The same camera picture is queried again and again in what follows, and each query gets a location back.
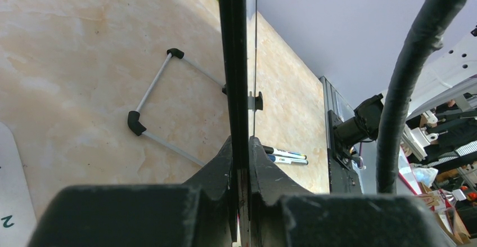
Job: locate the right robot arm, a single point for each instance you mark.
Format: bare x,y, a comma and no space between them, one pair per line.
438,96

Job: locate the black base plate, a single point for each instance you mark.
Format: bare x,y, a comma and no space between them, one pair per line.
343,177

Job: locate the blue whiteboard marker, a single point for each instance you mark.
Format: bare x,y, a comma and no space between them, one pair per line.
286,160

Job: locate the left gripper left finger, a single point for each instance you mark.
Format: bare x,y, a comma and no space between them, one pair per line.
198,212

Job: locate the black whiteboard marker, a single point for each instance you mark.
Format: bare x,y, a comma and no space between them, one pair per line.
284,153

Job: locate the whiteboard with black frame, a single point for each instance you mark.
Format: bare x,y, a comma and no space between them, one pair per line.
238,32

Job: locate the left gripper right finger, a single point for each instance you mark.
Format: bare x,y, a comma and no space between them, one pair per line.
283,213

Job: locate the green white chessboard mat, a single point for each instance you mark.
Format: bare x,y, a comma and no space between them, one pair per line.
18,219

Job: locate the whiteboard metal stand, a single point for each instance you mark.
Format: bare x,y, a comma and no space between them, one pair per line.
174,93

